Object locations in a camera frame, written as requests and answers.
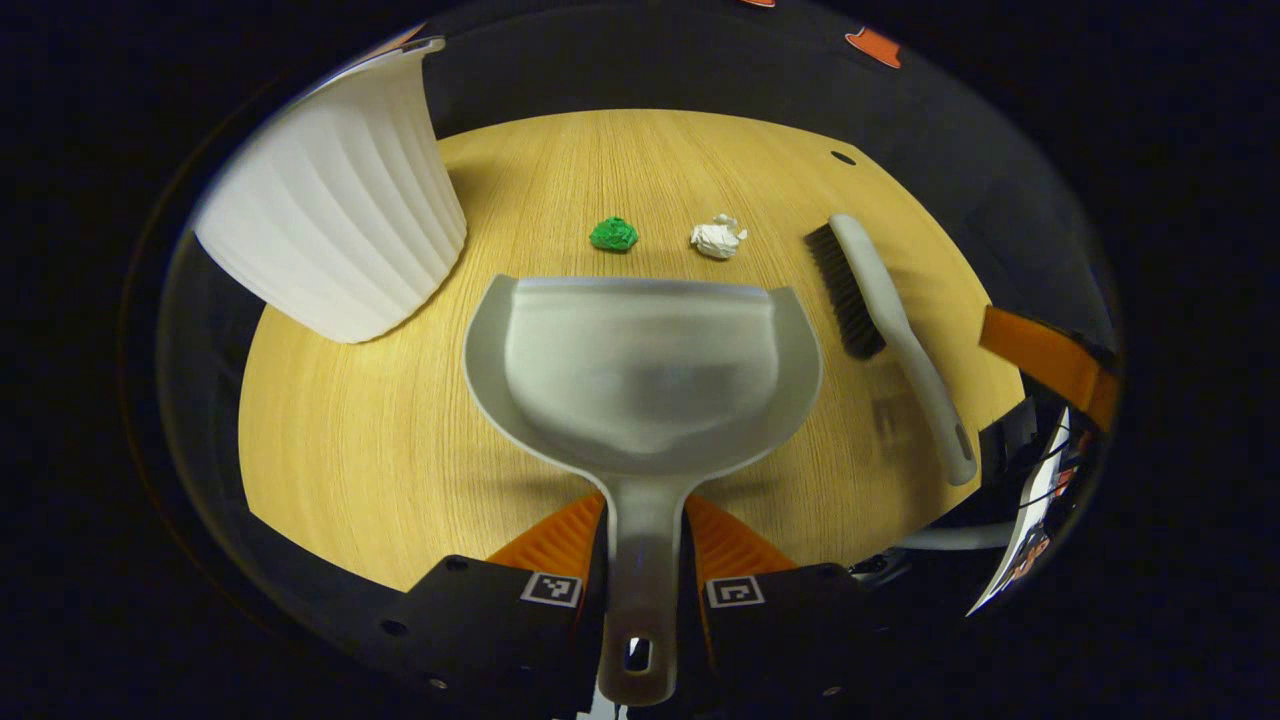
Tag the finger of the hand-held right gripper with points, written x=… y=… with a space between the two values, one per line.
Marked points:
x=1045 y=360

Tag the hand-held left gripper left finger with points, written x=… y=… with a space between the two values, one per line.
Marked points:
x=480 y=630

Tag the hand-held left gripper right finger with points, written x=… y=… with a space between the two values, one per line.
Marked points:
x=790 y=640

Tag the grey dustpan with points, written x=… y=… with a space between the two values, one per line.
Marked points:
x=640 y=370

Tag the white paper ball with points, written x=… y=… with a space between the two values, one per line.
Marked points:
x=716 y=238

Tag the green paper ball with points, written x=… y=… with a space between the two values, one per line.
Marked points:
x=613 y=234

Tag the white ribbed garbage bin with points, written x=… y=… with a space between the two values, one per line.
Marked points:
x=330 y=220

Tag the wooden desktop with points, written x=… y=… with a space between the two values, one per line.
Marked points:
x=400 y=450

